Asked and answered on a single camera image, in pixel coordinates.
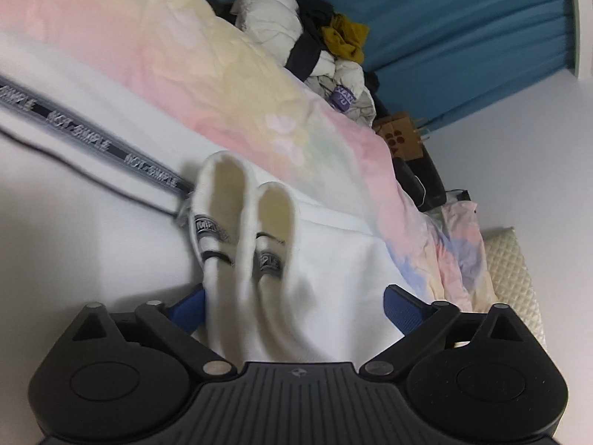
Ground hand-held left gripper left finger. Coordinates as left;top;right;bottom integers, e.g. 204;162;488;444
74;287;238;377

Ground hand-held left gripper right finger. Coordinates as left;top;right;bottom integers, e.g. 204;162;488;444
360;284;519;377

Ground white pants with printed band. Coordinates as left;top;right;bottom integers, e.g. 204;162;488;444
0;28;446;368

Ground pastel printed pillow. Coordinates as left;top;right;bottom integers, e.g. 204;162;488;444
440;200;481;242

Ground cream quilted headboard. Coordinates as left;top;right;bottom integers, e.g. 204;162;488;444
482;226;548;349

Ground black chair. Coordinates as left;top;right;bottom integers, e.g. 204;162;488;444
393;147;471;213

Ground cardboard box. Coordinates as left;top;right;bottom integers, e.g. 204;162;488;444
372;111;425;161

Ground grey-white cloth purple label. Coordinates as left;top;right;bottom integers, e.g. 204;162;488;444
303;50;377;127

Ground pastel printed blanket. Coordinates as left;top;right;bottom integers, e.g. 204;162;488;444
0;0;500;312

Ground mustard yellow garment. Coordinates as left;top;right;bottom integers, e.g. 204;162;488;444
321;12;370;64

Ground blue curtain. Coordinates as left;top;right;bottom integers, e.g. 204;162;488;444
167;0;581;131

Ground white puffy jacket black band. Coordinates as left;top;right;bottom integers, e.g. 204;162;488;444
231;0;336;80

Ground dark navy garment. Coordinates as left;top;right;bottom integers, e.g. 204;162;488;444
291;0;336;42

